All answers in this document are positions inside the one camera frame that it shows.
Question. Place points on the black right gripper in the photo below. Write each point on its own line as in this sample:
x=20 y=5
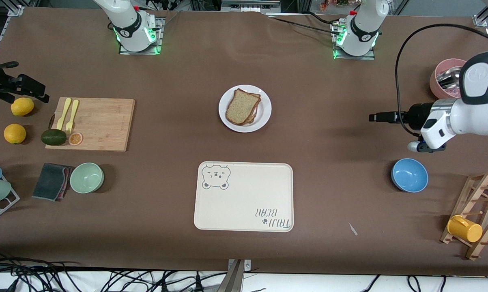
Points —
x=0 y=86

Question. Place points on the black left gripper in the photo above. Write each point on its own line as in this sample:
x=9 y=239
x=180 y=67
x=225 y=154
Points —
x=418 y=113

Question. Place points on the round white plate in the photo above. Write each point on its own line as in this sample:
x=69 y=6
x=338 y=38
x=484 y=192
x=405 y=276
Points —
x=264 y=117

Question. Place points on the plain brown bread slice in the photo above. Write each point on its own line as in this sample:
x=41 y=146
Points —
x=239 y=106

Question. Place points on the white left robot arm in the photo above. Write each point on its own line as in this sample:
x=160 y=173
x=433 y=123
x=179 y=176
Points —
x=481 y=101

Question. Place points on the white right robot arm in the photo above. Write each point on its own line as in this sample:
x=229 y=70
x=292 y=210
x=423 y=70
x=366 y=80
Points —
x=132 y=32

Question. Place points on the yellow lemon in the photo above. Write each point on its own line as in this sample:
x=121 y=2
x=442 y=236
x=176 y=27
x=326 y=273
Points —
x=21 y=108
x=15 y=134

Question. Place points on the yellow plastic knife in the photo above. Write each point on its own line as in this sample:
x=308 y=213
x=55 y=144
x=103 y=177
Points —
x=64 y=113

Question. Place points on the yellow plastic fork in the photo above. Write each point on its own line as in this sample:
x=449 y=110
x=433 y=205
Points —
x=72 y=115

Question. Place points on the dark green avocado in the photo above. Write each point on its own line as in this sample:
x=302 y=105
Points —
x=53 y=137

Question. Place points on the blue bowl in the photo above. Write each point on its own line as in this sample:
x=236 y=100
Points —
x=409 y=175

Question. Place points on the pink bowl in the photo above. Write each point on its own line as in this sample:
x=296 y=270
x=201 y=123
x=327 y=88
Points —
x=436 y=83

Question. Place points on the orange fruit slice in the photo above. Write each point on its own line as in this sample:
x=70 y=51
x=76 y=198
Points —
x=75 y=138

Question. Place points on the shiny metal scoop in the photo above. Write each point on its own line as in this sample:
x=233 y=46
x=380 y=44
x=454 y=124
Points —
x=450 y=77

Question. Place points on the bamboo cutting board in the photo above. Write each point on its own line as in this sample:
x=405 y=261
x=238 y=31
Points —
x=102 y=125

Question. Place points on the dark grey folded cloth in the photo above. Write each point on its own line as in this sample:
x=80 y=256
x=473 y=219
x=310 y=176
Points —
x=49 y=181

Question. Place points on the pink folded cloth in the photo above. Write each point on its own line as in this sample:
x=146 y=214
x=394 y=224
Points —
x=68 y=180

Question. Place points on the pale green bowl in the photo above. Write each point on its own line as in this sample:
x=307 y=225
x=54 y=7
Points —
x=86 y=178

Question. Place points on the small white tape scrap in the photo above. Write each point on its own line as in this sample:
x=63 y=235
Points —
x=352 y=229

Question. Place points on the wooden peg mug rack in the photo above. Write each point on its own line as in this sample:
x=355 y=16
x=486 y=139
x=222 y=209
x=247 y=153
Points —
x=471 y=198

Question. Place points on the yellow mug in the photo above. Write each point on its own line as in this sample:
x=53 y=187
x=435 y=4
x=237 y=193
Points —
x=467 y=231

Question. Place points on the cream bear print tray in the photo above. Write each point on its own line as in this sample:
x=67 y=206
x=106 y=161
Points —
x=244 y=198

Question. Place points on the grey metal equipment box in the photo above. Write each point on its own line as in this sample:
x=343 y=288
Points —
x=250 y=5

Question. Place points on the grey metal bar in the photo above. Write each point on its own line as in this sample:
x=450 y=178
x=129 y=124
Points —
x=231 y=280

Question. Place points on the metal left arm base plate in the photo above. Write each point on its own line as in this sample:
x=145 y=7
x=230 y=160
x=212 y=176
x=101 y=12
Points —
x=367 y=57

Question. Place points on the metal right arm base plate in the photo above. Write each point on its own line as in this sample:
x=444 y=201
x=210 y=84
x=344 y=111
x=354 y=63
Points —
x=159 y=48

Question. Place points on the small metal bracket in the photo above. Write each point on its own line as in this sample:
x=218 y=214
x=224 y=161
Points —
x=247 y=265

